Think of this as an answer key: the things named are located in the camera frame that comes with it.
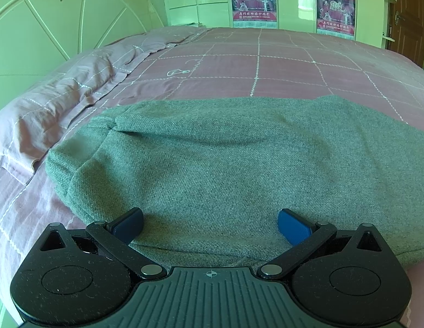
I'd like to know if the green knitted sweater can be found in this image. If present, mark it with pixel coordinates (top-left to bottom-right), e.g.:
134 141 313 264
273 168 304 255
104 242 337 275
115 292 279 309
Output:
45 95 424 274

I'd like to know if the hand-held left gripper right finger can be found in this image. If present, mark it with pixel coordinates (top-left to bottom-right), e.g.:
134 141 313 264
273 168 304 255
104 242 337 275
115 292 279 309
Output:
257 208 385 278

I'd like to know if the brown wooden door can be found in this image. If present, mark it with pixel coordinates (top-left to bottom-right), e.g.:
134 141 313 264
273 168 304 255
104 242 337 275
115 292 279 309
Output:
386 0 424 69

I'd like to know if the pink checked bed cover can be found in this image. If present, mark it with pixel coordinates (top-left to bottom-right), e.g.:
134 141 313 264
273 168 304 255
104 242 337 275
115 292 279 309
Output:
0 25 424 328

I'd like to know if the white corner shelf unit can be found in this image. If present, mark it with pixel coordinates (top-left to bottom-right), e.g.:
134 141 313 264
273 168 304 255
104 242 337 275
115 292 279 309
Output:
381 0 395 50

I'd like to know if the pink pillow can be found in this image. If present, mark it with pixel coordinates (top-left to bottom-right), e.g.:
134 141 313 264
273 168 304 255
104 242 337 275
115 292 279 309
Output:
0 27 212 186

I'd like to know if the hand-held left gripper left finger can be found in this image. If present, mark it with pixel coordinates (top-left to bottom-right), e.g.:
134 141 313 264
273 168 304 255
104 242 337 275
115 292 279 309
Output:
39 208 167 280

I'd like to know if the white glossy wardrobe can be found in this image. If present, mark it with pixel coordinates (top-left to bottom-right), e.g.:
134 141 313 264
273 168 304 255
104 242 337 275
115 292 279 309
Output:
160 0 393 50

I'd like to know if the red wall poster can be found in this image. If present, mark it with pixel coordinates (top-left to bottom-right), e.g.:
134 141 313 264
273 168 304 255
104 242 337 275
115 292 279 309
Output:
230 0 278 30
316 0 356 40

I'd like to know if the white wooden headboard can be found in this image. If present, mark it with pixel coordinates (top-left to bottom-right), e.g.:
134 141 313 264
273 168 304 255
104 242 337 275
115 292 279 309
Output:
0 0 165 117

